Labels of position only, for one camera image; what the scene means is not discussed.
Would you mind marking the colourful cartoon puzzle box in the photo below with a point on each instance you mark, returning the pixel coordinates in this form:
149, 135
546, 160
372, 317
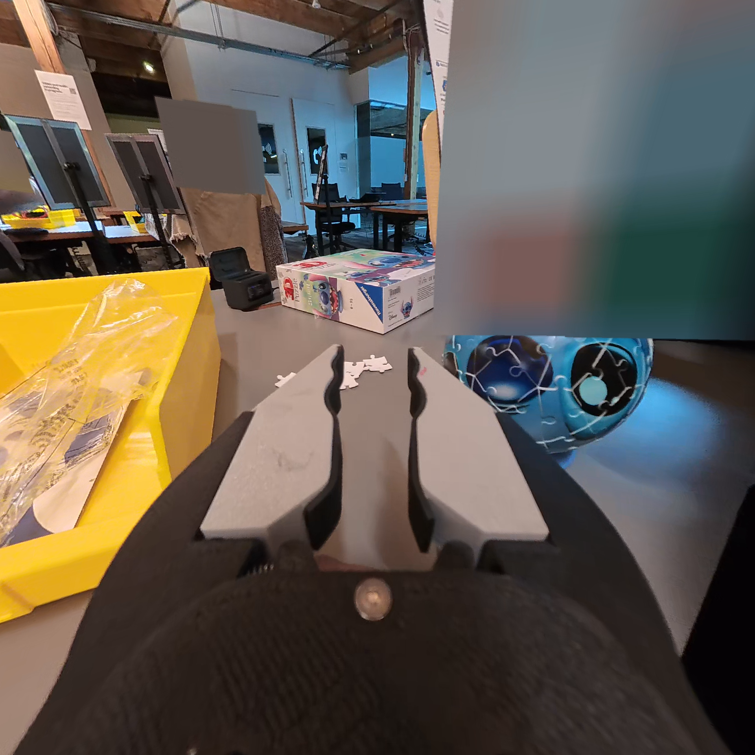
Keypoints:
354, 283

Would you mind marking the white puzzle piece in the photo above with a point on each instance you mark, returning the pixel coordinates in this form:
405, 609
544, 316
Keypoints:
348, 383
285, 380
354, 368
377, 364

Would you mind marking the black hard case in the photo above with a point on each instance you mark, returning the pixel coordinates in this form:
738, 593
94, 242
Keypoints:
242, 289

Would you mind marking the clear plastic bag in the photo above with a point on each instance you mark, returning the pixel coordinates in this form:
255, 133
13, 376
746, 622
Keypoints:
100, 342

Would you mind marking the dark screen on stand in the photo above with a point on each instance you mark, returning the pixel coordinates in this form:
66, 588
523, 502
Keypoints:
147, 174
59, 159

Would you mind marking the yellow plastic bin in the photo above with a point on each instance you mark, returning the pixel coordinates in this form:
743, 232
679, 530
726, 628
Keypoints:
183, 365

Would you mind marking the printed paper booklet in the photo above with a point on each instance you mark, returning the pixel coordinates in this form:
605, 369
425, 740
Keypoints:
65, 501

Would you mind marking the white wall notice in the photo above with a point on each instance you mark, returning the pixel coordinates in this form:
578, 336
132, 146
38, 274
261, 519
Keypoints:
62, 97

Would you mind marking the black office chair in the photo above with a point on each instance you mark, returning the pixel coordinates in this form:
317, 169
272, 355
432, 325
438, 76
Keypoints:
333, 200

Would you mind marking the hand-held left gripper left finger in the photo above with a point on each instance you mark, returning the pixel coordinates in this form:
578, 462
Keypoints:
271, 460

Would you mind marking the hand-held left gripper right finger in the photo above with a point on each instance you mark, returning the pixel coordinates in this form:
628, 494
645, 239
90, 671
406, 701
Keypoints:
478, 472

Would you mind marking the blue cartoon puzzle ball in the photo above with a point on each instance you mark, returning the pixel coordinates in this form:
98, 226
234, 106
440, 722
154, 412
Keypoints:
519, 377

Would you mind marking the white instruction sheet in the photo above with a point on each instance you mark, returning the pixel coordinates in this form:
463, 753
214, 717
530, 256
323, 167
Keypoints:
436, 47

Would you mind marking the wooden office table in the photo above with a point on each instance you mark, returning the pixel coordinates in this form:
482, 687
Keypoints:
401, 209
336, 205

